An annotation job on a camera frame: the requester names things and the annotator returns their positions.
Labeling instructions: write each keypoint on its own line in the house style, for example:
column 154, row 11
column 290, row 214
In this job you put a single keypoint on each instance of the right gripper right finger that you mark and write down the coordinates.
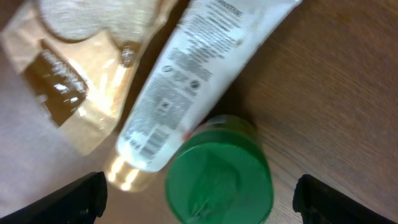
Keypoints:
column 318, row 203

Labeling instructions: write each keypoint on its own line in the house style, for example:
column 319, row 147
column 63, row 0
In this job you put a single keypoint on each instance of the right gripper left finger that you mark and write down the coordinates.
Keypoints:
column 79, row 202

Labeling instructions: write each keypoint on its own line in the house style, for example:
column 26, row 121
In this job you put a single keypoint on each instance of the beige oats pouch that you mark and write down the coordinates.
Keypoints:
column 79, row 58

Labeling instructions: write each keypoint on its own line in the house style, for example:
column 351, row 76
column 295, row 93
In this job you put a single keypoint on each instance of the white shampoo tube gold cap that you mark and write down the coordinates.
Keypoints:
column 208, row 49

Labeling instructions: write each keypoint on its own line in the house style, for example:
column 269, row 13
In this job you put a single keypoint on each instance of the green lid jar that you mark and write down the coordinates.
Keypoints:
column 220, row 175

